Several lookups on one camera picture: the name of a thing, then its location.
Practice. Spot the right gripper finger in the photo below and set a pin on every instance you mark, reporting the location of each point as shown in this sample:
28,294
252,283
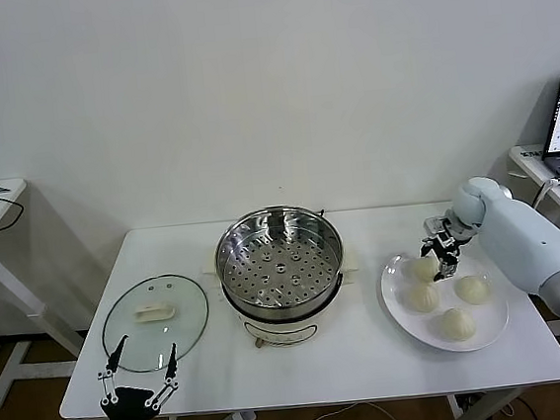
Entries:
428,246
445,268

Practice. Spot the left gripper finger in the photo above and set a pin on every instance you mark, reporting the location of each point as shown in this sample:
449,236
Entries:
171,362
115,355

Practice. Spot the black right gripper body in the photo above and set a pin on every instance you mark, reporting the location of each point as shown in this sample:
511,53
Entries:
454,239

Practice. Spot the white steamed baozi bun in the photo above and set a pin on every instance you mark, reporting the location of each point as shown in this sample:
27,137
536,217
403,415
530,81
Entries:
422,298
457,324
472,289
422,270

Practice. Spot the round glass pot lid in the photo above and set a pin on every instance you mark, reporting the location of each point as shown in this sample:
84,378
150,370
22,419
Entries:
180,309

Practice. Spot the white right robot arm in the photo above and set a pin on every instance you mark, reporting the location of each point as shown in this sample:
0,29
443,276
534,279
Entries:
521,236

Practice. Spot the stainless steel steamer basket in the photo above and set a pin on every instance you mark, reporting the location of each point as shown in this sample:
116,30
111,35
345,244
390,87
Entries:
281,269

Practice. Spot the white round plate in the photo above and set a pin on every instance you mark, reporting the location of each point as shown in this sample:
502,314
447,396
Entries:
405,327

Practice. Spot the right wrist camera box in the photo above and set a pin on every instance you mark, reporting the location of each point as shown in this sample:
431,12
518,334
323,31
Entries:
432,224

